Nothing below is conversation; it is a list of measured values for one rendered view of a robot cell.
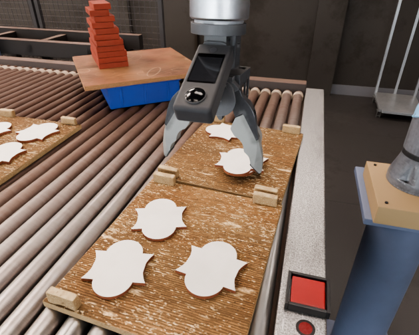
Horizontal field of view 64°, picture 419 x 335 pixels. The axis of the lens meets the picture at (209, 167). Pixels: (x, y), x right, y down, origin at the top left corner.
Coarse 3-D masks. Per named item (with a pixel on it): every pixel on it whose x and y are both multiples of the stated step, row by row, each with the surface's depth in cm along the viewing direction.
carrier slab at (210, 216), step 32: (160, 192) 85; (192, 192) 85; (128, 224) 75; (192, 224) 75; (224, 224) 75; (256, 224) 75; (160, 256) 67; (256, 256) 67; (64, 288) 60; (160, 288) 60; (256, 288) 60; (96, 320) 55; (128, 320) 55; (160, 320) 55; (192, 320) 55; (224, 320) 55
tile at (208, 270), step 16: (192, 256) 66; (208, 256) 66; (224, 256) 66; (176, 272) 63; (192, 272) 62; (208, 272) 62; (224, 272) 62; (192, 288) 59; (208, 288) 59; (224, 288) 60
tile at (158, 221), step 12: (156, 204) 80; (168, 204) 80; (144, 216) 76; (156, 216) 76; (168, 216) 76; (180, 216) 76; (132, 228) 73; (144, 228) 73; (156, 228) 73; (168, 228) 73; (180, 228) 73; (156, 240) 70
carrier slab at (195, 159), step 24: (192, 144) 108; (216, 144) 108; (240, 144) 108; (264, 144) 108; (288, 144) 108; (192, 168) 95; (216, 168) 95; (264, 168) 95; (288, 168) 95; (240, 192) 85
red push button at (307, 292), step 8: (296, 280) 63; (304, 280) 63; (312, 280) 63; (296, 288) 61; (304, 288) 61; (312, 288) 61; (320, 288) 61; (296, 296) 60; (304, 296) 60; (312, 296) 60; (320, 296) 60; (312, 304) 58; (320, 304) 58
